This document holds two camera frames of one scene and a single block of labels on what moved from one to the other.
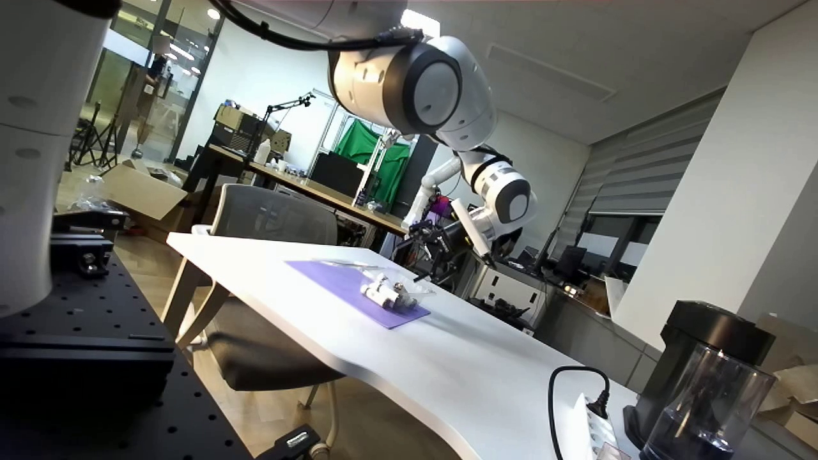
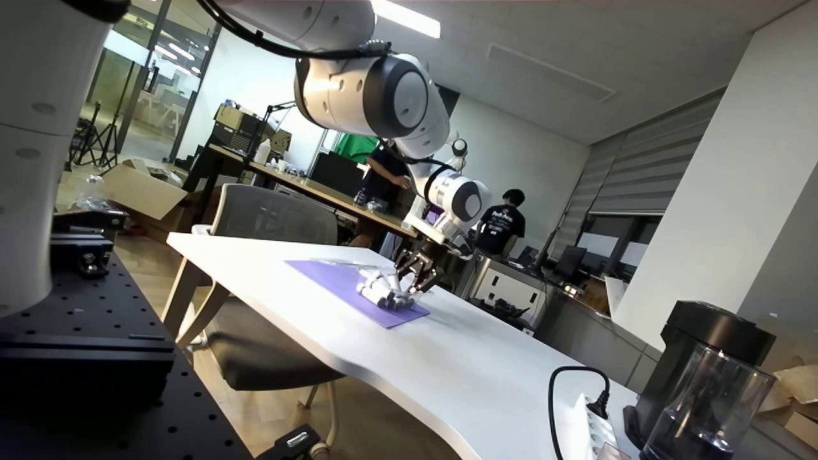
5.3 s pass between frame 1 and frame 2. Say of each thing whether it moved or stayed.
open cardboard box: stayed
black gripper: moved
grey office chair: stayed
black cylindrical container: stayed
